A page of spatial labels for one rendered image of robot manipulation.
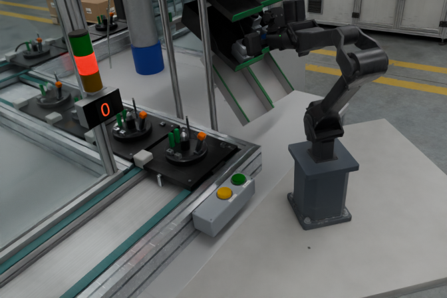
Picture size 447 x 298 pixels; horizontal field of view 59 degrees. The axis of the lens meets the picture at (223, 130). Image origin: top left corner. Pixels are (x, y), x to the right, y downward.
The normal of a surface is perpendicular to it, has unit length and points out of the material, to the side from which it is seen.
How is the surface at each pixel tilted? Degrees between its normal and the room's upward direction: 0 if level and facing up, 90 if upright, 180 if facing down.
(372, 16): 90
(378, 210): 0
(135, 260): 0
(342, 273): 0
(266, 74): 45
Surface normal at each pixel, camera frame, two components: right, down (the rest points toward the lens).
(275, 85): 0.44, -0.35
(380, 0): -0.55, 0.48
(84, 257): -0.07, -0.84
